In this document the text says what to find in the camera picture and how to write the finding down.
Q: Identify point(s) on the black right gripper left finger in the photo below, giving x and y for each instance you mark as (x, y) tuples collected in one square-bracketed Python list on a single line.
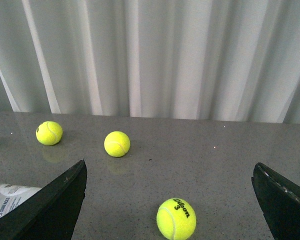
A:
[(51, 213)]

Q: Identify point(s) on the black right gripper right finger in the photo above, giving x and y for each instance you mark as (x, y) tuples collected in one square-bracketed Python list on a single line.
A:
[(279, 200)]

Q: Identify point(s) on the clear plastic tennis ball can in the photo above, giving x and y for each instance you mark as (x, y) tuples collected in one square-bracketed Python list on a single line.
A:
[(11, 196)]

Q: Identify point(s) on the middle yellow tennis ball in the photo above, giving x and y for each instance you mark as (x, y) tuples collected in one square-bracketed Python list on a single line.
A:
[(49, 133)]

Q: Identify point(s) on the yellow tennis ball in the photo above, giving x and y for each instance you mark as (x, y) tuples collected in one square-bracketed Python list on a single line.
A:
[(176, 219), (117, 144), (49, 133)]

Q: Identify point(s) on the right yellow tennis ball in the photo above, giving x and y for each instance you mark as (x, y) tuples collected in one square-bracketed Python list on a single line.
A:
[(117, 144)]

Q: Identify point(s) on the near yellow tennis ball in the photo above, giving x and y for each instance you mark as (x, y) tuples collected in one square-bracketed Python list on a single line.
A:
[(176, 219)]

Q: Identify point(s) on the white pleated curtain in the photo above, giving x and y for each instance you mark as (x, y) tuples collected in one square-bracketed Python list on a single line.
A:
[(226, 60)]

